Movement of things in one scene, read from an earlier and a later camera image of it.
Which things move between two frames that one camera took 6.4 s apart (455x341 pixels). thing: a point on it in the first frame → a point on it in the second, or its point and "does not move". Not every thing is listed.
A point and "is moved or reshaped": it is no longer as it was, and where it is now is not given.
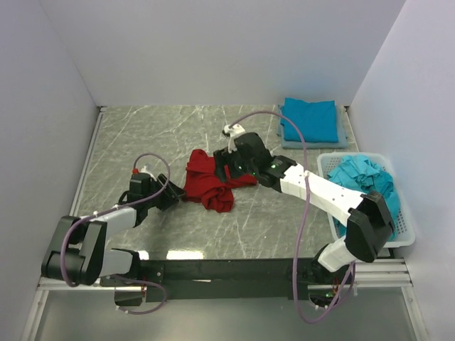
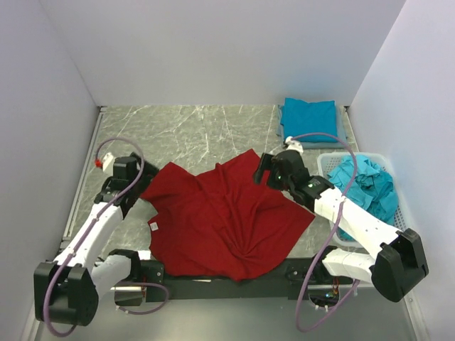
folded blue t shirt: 316,121 does not move
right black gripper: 222,158 → 267,161
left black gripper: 170,197 → 148,171
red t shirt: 203,184 is moved or reshaped
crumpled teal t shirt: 363,175 does not move
